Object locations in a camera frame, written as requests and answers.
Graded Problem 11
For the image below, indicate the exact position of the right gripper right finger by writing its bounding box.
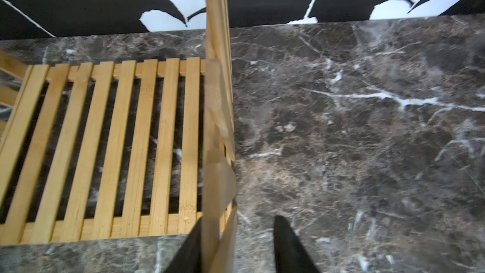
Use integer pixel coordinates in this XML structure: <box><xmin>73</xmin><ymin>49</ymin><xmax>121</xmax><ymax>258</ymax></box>
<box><xmin>274</xmin><ymin>215</ymin><xmax>319</xmax><ymax>273</ymax></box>

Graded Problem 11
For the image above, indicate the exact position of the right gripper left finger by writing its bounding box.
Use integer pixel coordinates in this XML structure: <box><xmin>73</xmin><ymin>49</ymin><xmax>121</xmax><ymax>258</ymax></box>
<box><xmin>164</xmin><ymin>219</ymin><xmax>202</xmax><ymax>273</ymax></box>

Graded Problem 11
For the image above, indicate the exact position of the wooden slatted shelf rack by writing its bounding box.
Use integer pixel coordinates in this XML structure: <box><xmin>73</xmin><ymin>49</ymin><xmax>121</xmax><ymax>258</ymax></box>
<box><xmin>1</xmin><ymin>0</ymin><xmax>237</xmax><ymax>272</ymax></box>

